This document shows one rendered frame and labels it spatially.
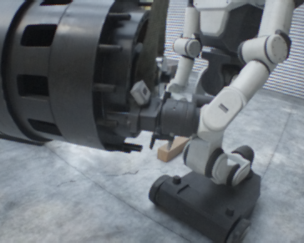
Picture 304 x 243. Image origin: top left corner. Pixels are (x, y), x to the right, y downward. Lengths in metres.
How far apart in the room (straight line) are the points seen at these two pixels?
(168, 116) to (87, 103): 0.19
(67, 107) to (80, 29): 0.19
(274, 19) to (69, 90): 0.58
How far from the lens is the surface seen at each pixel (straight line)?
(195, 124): 0.54
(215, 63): 0.88
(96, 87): 0.52
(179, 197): 1.26
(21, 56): 0.63
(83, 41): 0.54
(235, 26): 0.84
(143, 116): 0.53
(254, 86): 0.61
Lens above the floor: 0.98
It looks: 21 degrees down
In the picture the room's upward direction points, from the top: 5 degrees clockwise
